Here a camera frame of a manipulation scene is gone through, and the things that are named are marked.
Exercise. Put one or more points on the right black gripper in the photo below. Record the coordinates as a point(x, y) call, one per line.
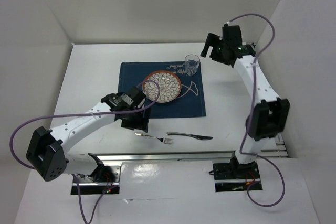
point(213, 40)

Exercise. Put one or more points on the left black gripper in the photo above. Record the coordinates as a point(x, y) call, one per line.
point(142, 123)

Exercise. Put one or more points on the clear drinking glass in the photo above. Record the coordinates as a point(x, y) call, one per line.
point(192, 63)

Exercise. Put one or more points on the silver fork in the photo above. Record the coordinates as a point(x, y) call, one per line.
point(163, 140)

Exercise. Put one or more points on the floral ceramic plate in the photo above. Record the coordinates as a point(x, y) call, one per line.
point(162, 82)

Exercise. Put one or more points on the blue fish placemat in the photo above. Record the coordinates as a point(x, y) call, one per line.
point(180, 95)

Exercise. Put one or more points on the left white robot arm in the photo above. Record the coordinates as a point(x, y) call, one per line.
point(48, 149)

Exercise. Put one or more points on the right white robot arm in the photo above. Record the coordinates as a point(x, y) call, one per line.
point(242, 156)

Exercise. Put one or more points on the silver table knife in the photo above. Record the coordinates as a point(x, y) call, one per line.
point(198, 137)

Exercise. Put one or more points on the aluminium front rail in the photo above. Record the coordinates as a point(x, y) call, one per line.
point(180, 156)

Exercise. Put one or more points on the aluminium rail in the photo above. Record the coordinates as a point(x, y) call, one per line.
point(278, 140)
point(180, 156)

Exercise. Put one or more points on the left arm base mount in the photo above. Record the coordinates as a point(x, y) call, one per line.
point(107, 178)

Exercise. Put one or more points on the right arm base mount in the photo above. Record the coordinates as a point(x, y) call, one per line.
point(233, 176)

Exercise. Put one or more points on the aluminium right side rail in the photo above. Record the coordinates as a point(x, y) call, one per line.
point(278, 140)

